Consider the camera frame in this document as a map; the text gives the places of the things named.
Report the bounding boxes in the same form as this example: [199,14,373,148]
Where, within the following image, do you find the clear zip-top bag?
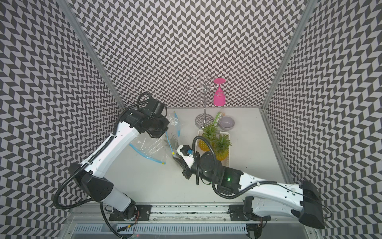
[162,131,180,163]
[166,111,183,137]
[129,134,169,165]

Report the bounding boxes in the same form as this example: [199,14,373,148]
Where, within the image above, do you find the pineapple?
[199,123,217,151]
[213,134,232,161]

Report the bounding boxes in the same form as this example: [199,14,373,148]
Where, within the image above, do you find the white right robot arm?
[177,135,327,230]

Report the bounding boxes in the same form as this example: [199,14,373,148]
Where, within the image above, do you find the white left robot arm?
[53,92,170,220]

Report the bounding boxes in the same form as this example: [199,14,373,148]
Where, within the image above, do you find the white plastic basket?
[196,129,232,167]

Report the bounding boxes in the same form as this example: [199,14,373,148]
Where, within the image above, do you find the metal glass rack stand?
[189,74,214,129]

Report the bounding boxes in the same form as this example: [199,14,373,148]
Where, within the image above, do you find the lilac bowl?
[218,116,235,131]

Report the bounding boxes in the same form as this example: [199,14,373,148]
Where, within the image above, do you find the green snack packet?
[212,112,224,126]

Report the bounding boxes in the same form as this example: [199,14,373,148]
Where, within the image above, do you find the pink wine glass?
[213,78,226,107]

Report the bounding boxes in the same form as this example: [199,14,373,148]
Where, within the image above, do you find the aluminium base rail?
[71,203,314,239]

